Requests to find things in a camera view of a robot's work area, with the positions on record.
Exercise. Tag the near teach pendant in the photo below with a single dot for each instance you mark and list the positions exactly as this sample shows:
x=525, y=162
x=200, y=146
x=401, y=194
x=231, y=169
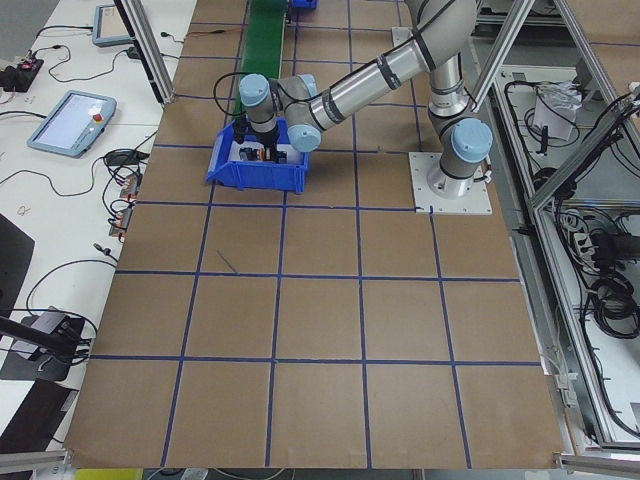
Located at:
x=74, y=124

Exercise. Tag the teach pendant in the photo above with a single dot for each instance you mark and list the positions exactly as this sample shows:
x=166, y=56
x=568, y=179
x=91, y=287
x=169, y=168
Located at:
x=109, y=29
x=74, y=124

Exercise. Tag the red mushroom push button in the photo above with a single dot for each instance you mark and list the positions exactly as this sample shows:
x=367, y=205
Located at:
x=279, y=156

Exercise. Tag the green conveyor belt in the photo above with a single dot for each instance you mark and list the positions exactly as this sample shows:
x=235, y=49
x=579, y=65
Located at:
x=264, y=38

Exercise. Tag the blue bin with foam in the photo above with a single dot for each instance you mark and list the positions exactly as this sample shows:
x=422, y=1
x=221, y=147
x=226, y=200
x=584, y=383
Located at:
x=257, y=175

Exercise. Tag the far teach pendant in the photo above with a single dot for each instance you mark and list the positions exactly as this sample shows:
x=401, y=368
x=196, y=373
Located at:
x=109, y=29

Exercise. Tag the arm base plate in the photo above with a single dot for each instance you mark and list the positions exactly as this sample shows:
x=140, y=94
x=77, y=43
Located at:
x=436, y=193

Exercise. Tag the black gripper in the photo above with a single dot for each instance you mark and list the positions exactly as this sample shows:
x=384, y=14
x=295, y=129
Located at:
x=269, y=139

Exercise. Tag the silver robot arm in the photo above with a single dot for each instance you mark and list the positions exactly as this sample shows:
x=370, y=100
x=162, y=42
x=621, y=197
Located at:
x=439, y=31

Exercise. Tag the blue bin at right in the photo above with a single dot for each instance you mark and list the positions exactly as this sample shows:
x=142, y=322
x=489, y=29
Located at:
x=304, y=4

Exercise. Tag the yellow mushroom push button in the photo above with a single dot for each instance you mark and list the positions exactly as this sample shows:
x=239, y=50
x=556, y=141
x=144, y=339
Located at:
x=252, y=154

